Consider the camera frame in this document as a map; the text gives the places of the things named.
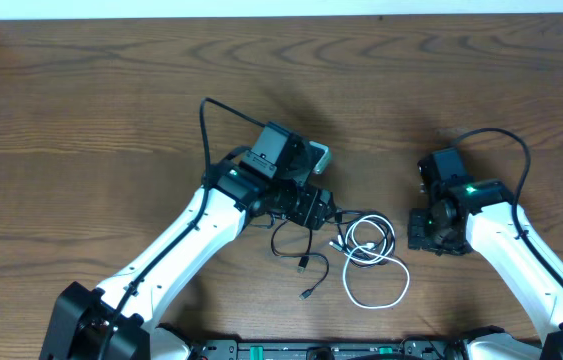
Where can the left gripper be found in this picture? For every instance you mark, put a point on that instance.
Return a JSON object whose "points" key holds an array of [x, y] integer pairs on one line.
{"points": [[314, 211]]}

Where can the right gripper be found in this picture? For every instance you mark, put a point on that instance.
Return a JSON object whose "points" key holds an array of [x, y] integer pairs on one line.
{"points": [[419, 232]]}

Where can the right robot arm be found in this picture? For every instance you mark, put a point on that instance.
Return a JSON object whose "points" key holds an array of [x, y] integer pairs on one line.
{"points": [[464, 216]]}

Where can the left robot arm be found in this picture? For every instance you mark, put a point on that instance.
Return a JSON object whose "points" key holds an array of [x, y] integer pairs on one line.
{"points": [[120, 317]]}

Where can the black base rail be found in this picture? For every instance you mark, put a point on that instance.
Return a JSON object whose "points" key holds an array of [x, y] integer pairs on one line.
{"points": [[321, 350]]}

